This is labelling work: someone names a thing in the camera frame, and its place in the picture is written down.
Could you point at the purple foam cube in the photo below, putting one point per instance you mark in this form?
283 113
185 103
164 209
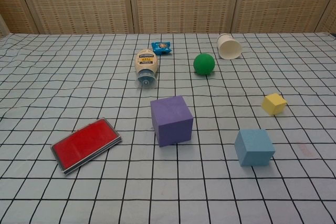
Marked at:
170 121

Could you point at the blue foam cube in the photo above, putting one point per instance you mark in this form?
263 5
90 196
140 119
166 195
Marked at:
253 148

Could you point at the yellow foam cube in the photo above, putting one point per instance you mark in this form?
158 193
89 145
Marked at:
274 104

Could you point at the mayonnaise squeeze bottle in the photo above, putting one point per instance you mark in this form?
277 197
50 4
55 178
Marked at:
146 62

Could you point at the green ball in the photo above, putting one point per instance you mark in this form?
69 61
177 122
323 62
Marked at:
204 64

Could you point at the blue snack packet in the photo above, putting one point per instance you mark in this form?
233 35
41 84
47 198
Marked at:
161 47

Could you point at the white paper cup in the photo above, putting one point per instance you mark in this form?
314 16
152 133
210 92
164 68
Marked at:
229 47

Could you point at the blue checkered tablecloth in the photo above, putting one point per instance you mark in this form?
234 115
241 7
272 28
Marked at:
78 82

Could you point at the red ink pad tin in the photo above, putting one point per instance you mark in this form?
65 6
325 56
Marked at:
84 144

